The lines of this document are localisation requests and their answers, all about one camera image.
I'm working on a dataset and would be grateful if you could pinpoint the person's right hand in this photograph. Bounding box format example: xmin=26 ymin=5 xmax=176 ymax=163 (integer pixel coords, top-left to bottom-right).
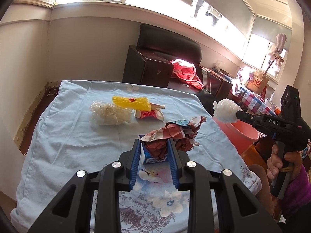
xmin=267 ymin=144 xmax=303 ymax=181

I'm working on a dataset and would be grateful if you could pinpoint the white foam fruit net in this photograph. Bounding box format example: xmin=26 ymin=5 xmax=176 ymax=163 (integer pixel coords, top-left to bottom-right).
xmin=90 ymin=101 xmax=132 ymax=126

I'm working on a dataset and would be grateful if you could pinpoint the white plastic bag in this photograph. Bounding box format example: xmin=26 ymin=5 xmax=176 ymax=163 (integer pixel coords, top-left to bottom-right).
xmin=213 ymin=98 xmax=242 ymax=124

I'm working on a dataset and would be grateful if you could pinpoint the yellow foam fruit net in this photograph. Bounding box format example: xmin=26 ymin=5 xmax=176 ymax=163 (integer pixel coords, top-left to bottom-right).
xmin=112 ymin=96 xmax=151 ymax=111

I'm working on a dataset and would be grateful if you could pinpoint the cardboard box red print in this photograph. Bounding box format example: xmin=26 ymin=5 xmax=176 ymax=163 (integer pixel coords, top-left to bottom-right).
xmin=246 ymin=70 xmax=269 ymax=94

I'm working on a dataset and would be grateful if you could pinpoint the blue Tempo tissue pack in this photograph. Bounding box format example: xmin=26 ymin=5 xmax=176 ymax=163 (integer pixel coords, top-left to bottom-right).
xmin=139 ymin=135 xmax=168 ymax=164

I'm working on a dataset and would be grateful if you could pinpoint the checkered cloth table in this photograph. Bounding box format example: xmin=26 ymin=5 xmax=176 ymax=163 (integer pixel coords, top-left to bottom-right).
xmin=228 ymin=83 xmax=280 ymax=116

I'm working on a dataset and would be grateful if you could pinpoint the red polka dot cloth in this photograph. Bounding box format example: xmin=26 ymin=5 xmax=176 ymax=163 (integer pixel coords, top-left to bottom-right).
xmin=170 ymin=59 xmax=204 ymax=90

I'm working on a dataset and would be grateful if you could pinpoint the red floral paper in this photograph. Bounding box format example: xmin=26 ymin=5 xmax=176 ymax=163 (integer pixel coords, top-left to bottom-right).
xmin=142 ymin=116 xmax=207 ymax=152

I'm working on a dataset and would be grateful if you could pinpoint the purple sleeve right forearm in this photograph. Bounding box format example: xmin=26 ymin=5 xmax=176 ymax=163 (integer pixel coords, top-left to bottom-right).
xmin=280 ymin=165 xmax=310 ymax=219

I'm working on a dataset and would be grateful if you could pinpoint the orange plastic bucket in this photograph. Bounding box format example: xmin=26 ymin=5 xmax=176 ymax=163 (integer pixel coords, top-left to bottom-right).
xmin=213 ymin=117 xmax=259 ymax=154

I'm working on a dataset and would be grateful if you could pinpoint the black leather sofa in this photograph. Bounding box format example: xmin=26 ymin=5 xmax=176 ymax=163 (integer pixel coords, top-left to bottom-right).
xmin=137 ymin=24 xmax=232 ymax=100

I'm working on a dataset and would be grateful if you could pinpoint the white red paper cup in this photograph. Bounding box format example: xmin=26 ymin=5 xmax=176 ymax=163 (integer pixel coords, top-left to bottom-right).
xmin=135 ymin=103 xmax=166 ymax=121

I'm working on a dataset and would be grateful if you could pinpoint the dark wooden sofa armrest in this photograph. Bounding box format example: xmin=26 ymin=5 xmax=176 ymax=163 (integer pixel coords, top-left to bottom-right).
xmin=122 ymin=45 xmax=173 ymax=88

